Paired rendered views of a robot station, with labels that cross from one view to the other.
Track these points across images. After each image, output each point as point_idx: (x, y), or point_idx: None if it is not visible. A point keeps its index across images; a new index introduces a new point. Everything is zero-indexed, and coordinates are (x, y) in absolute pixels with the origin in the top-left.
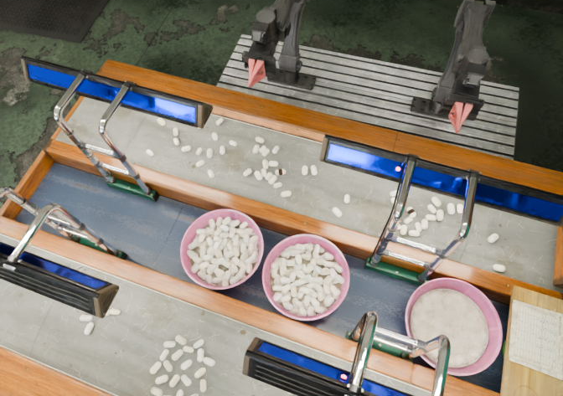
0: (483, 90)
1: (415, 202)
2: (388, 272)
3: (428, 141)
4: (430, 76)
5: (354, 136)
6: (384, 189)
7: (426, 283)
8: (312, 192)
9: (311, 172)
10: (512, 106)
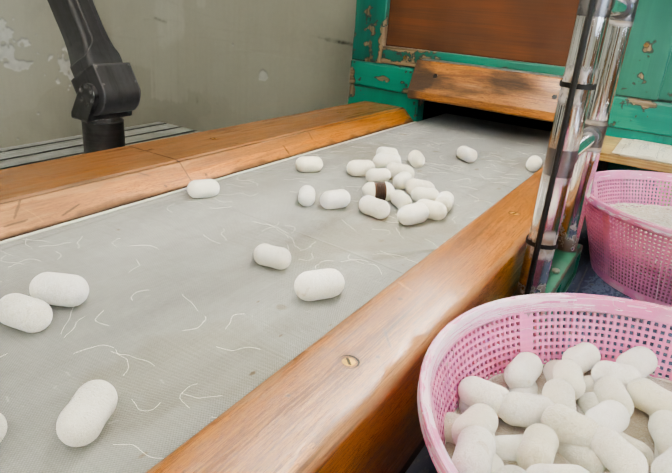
0: (126, 134)
1: (346, 190)
2: (558, 285)
3: (199, 134)
4: (15, 151)
5: (46, 181)
6: (280, 209)
7: (607, 205)
8: (169, 331)
9: (61, 294)
10: (187, 131)
